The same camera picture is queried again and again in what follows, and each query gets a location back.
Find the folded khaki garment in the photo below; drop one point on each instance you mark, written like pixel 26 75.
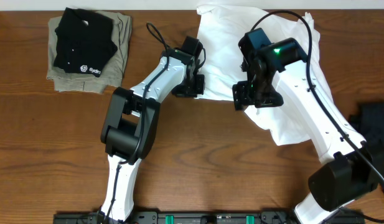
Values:
pixel 113 71

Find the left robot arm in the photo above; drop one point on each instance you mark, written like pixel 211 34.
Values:
pixel 130 126

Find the white t-shirt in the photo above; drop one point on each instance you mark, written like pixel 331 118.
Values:
pixel 220 30

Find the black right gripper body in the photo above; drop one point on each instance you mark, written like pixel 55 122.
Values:
pixel 259 95

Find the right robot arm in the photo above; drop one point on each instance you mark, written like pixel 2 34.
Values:
pixel 279 77

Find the folded black polo shirt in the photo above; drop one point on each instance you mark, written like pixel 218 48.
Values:
pixel 84 43

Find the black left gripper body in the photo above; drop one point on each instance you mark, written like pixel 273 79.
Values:
pixel 189 90

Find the dark crumpled garment pile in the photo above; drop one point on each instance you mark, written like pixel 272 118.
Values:
pixel 369 122

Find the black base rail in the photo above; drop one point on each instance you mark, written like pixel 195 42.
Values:
pixel 264 217

